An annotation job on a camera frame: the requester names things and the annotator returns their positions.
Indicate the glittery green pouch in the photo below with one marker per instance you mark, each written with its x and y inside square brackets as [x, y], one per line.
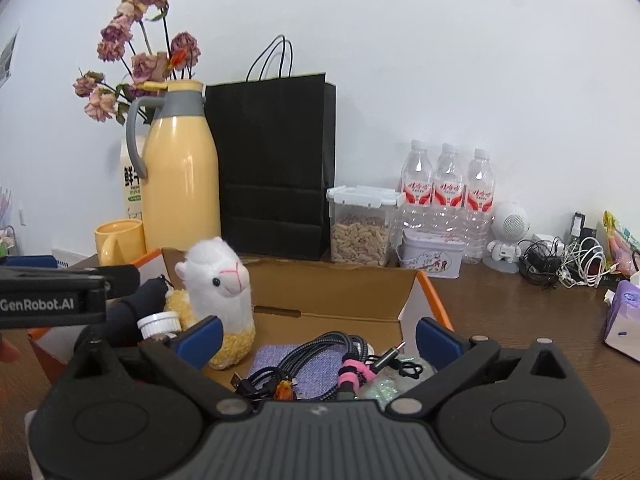
[395, 387]

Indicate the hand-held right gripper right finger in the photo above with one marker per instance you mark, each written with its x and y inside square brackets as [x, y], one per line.
[437, 342]

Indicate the purple cloth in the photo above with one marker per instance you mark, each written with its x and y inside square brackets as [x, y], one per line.
[320, 362]

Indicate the yellow mug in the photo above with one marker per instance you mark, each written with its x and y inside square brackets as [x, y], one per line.
[120, 242]

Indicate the white ribbed-cap bottle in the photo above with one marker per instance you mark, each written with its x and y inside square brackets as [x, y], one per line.
[159, 324]

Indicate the white alpaca plush toy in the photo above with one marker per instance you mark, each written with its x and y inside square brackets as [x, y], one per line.
[220, 285]

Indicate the white milk carton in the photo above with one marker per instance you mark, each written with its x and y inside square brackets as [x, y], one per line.
[132, 185]

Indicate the clear nut container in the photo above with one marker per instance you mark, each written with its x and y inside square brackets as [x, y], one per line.
[362, 235]

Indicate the black paper bag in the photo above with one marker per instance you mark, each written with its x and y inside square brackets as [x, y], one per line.
[272, 160]

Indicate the dried pink rose bouquet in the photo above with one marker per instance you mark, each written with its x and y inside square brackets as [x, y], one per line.
[145, 60]

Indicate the white printed tin box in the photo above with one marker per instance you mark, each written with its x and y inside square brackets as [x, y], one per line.
[432, 255]

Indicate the yellow thermos jug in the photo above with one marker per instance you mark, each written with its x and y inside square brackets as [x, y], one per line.
[180, 175]

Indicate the orange-edged cardboard box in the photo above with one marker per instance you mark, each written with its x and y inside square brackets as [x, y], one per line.
[320, 290]

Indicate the black power adapter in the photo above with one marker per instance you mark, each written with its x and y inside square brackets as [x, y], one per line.
[581, 225]

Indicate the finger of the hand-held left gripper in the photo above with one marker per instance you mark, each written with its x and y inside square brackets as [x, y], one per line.
[120, 280]
[27, 261]

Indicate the person's left hand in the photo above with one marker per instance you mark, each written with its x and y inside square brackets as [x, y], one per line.
[9, 351]

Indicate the clear water bottle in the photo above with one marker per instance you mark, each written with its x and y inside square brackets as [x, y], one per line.
[416, 185]
[448, 187]
[479, 210]

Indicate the purple tissue pack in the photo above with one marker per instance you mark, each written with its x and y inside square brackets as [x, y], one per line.
[625, 320]

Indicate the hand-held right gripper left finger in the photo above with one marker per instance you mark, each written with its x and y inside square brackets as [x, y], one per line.
[202, 342]

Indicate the white robot-shaped speaker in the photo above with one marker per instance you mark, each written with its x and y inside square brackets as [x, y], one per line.
[510, 222]

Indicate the navy fabric pouch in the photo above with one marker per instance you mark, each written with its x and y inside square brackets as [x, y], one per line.
[132, 305]

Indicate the white wall socket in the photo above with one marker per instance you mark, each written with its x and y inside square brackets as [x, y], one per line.
[23, 215]

